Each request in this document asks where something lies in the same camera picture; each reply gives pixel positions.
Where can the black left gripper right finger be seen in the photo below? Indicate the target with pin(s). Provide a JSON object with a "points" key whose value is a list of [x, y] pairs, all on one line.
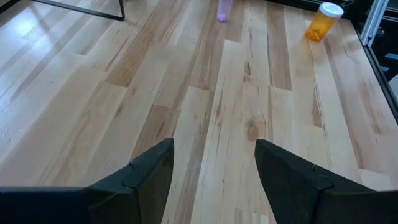
{"points": [[298, 193]]}

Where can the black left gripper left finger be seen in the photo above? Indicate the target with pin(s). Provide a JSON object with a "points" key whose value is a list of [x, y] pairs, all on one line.
{"points": [[140, 186]]}

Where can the large orange pill bottle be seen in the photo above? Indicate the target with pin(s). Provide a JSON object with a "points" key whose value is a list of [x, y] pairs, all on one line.
{"points": [[320, 28]]}

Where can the small pink pill bottle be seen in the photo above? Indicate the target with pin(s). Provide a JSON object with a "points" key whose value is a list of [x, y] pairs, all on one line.
{"points": [[224, 12]]}

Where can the wooden shelf with black legs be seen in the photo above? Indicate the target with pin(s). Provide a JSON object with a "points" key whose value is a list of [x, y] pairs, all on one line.
{"points": [[122, 11]]}

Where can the silver aluminium bracket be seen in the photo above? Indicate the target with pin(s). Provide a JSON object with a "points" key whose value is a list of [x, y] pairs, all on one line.
{"points": [[373, 23]]}

